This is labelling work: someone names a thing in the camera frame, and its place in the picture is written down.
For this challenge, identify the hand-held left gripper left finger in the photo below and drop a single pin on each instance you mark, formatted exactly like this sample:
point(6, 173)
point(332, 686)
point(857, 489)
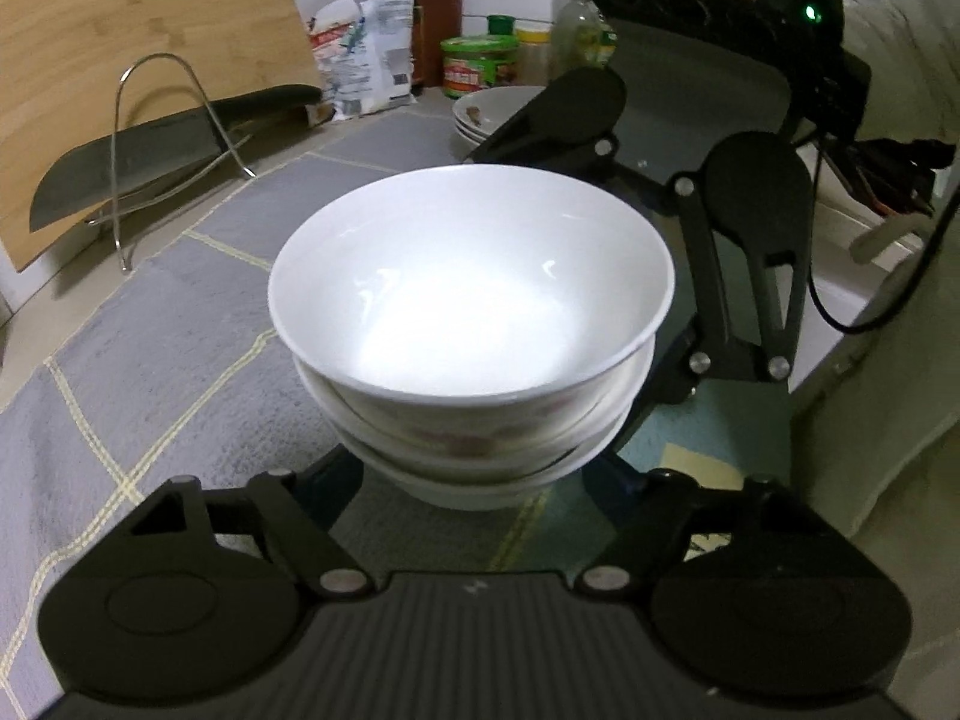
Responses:
point(330, 487)

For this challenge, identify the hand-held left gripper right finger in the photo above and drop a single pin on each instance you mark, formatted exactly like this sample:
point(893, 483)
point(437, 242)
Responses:
point(615, 480)

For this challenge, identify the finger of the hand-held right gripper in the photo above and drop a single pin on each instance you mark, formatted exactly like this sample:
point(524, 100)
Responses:
point(739, 365)
point(540, 154)

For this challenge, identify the white plate with food residue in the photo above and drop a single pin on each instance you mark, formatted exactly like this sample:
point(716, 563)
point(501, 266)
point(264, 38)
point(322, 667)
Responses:
point(487, 109)

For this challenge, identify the white fruit-print plate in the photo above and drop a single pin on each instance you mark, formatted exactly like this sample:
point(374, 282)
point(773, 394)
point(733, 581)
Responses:
point(469, 133)

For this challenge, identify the white bowl with pink flowers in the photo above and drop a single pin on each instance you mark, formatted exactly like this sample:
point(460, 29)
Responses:
point(450, 431)
point(465, 277)
point(465, 491)

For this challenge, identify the yellow lid jar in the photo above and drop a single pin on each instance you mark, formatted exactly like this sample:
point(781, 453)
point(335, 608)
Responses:
point(536, 52)

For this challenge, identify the green lid jar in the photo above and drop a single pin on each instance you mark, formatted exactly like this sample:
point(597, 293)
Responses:
point(480, 71)

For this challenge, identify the clear plastic bottle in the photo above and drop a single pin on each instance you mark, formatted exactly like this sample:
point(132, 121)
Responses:
point(581, 30)

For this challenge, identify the brown box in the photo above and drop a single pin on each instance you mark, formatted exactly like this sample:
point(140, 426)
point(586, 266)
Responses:
point(439, 15)

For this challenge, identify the white printed bag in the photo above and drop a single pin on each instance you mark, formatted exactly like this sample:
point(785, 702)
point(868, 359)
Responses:
point(360, 60)

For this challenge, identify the dark utensils bundle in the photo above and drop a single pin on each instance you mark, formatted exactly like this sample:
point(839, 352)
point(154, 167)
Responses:
point(885, 180)

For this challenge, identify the grey checked mat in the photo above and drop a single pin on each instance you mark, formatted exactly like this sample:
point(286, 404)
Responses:
point(150, 330)

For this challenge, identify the steel cleaver knife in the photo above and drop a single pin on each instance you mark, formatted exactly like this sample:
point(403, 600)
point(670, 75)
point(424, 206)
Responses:
point(112, 157)

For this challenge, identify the bamboo cutting board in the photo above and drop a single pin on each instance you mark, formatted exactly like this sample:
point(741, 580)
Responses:
point(112, 15)

